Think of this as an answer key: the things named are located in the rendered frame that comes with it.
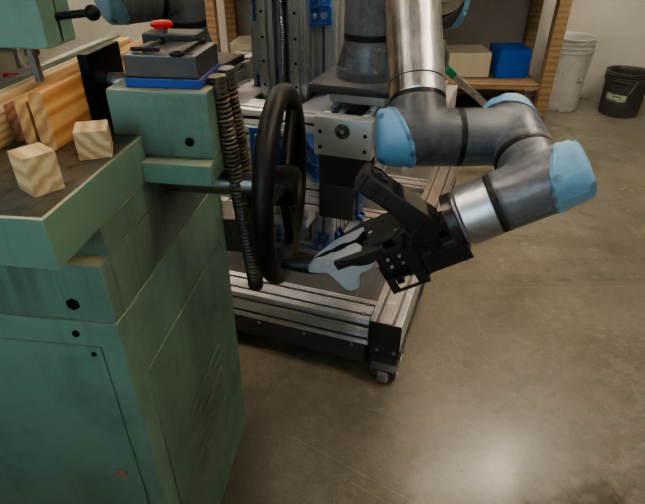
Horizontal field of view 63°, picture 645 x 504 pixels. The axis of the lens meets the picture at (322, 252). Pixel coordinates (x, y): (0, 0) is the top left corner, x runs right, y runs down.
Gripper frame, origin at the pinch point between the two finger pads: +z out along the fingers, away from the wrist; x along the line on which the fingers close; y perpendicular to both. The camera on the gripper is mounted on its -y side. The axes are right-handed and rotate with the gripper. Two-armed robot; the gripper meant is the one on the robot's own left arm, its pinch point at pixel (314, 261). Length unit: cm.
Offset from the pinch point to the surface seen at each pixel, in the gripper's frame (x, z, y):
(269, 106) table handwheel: 4.4, -4.6, -20.3
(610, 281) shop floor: 111, -45, 112
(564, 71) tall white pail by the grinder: 314, -81, 101
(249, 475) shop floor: 16, 53, 55
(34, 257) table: -19.0, 16.9, -22.3
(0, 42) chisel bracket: 6.2, 22.9, -43.4
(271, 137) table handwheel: 0.6, -4.1, -17.6
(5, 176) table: -10.4, 21.1, -29.9
